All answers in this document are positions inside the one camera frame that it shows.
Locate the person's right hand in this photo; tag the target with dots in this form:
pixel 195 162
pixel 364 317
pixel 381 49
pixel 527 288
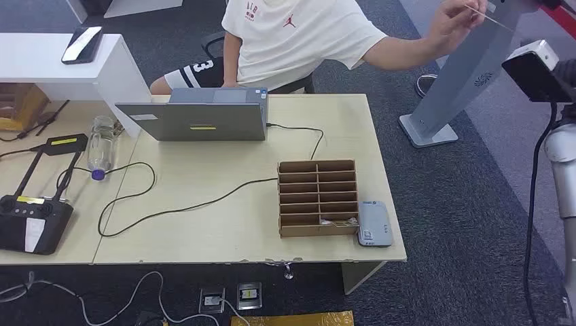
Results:
pixel 230 84

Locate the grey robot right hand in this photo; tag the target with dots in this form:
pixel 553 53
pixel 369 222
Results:
pixel 568 72

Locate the person's left hand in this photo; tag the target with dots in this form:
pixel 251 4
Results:
pixel 454 20

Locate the black smartphone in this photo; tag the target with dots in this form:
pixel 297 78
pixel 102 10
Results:
pixel 82 45

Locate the person's right forearm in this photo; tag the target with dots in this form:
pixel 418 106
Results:
pixel 231 67

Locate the person's left forearm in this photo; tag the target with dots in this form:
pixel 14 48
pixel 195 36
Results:
pixel 405 51

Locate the person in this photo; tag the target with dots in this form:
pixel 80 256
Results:
pixel 288 40

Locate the brown slotted card holder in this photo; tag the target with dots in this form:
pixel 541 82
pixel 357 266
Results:
pixel 317 198

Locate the room key card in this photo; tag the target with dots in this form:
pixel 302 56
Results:
pixel 337 222

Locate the grey card reader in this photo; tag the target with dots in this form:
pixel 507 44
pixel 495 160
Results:
pixel 375 224

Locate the grey laptop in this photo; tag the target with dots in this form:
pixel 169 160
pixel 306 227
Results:
pixel 202 119

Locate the red strip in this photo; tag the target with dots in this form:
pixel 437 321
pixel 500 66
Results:
pixel 562 18

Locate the grey kiosk stand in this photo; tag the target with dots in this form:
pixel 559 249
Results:
pixel 454 76

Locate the black round disc with rim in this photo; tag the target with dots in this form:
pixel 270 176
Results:
pixel 424 84

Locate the white cabinet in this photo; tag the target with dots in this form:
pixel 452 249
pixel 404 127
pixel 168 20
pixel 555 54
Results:
pixel 135 5

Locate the clear plastic water bottle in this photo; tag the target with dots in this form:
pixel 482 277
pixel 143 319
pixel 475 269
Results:
pixel 101 146

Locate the white desk shelf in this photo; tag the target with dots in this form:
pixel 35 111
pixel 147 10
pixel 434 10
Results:
pixel 54 58

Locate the brown cardboard box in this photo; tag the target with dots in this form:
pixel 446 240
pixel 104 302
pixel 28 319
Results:
pixel 20 105

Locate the floor socket with yellow label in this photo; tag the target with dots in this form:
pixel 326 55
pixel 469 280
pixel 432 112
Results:
pixel 249 295

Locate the floor socket with plug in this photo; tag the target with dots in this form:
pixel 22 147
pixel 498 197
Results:
pixel 211 300

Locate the white desk leg panel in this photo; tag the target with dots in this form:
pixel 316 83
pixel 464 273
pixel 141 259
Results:
pixel 360 275

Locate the yellow flat box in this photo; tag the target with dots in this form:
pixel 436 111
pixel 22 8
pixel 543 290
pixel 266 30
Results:
pixel 292 319

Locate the black remote controller with antennas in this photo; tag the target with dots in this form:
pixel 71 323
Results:
pixel 31 225

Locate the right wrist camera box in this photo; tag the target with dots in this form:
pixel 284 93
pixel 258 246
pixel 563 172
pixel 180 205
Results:
pixel 533 67

